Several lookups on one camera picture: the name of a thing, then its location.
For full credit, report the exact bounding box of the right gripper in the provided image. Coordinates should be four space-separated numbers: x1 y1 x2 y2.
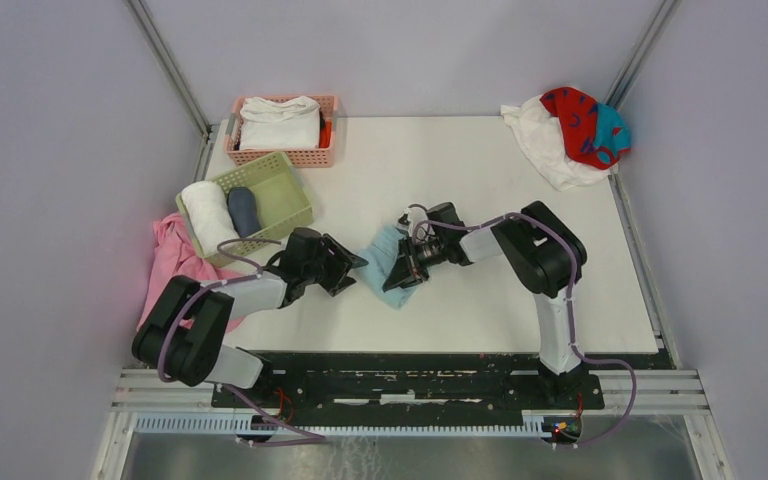
385 236 447 293

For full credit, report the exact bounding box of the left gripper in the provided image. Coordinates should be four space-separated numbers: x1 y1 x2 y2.
302 233 366 297

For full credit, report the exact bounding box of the light blue towel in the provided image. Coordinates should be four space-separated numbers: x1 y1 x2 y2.
357 225 418 310

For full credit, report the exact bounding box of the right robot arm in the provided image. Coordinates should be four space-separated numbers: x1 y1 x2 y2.
382 200 587 408

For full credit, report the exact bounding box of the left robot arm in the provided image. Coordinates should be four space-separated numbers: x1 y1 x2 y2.
131 227 368 407

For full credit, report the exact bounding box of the green plastic basket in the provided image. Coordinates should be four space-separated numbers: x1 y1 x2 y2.
176 152 314 267

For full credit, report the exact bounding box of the pink plastic basket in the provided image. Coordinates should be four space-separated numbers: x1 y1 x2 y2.
222 94 340 168

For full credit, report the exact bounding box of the rolled dark blue towel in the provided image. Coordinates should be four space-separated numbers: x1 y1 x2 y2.
227 187 262 237

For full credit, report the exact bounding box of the rolled white towel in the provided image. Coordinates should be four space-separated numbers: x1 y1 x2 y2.
180 180 239 257

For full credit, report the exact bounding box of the folded white towel in basket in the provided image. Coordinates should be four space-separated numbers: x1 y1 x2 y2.
239 96 321 150

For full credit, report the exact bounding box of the pink towel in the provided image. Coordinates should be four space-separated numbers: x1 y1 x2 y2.
137 212 239 328

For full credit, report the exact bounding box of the white crumpled towel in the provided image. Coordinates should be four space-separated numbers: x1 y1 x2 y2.
500 96 611 192

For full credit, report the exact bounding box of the red and teal patterned towel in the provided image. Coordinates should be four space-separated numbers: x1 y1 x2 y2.
539 87 632 170

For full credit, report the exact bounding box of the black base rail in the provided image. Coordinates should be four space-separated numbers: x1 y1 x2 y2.
244 351 605 427

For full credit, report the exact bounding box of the white cable duct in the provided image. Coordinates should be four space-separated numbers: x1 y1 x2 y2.
134 412 550 439

